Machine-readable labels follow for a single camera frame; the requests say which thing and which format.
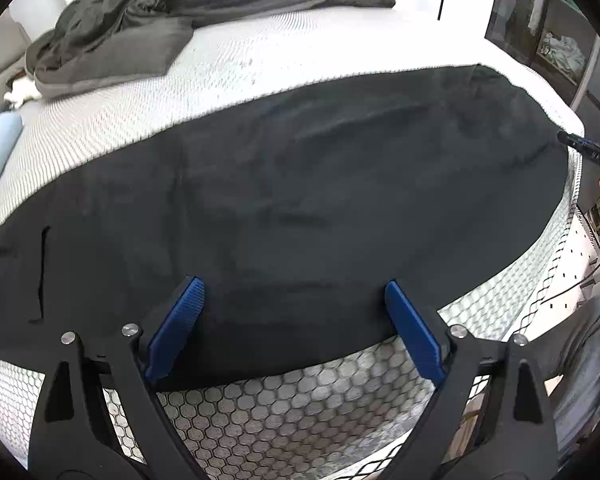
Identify white plush toy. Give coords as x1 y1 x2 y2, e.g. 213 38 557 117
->
3 74 43 108

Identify beige padded headboard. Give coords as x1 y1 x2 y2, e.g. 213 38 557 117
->
0 35 37 106

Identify honeycomb patterned bed mattress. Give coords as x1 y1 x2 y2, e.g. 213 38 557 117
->
0 5 600 480

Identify dark shelf cabinet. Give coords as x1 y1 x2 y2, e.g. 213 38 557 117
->
485 0 600 111

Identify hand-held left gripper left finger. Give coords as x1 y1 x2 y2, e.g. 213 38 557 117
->
28 276 208 480

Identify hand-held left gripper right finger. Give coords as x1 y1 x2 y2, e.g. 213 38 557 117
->
377 280 561 480

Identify person's grey trouser leg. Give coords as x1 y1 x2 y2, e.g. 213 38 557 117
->
545 292 600 461

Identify black pants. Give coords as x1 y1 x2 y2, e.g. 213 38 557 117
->
0 63 570 392

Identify dark grey blanket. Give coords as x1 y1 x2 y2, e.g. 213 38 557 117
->
24 0 397 100

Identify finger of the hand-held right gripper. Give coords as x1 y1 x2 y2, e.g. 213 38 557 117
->
556 131 600 165

